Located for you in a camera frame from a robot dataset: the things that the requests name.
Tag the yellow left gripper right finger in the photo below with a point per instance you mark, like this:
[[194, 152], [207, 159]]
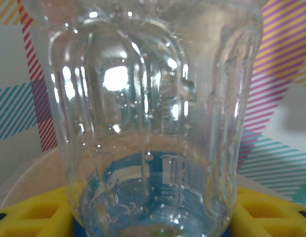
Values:
[[271, 217]]

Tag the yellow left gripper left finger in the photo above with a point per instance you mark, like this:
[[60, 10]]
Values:
[[31, 217]]

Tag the clear bottle bright blue label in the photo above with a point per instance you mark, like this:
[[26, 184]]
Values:
[[143, 98]]

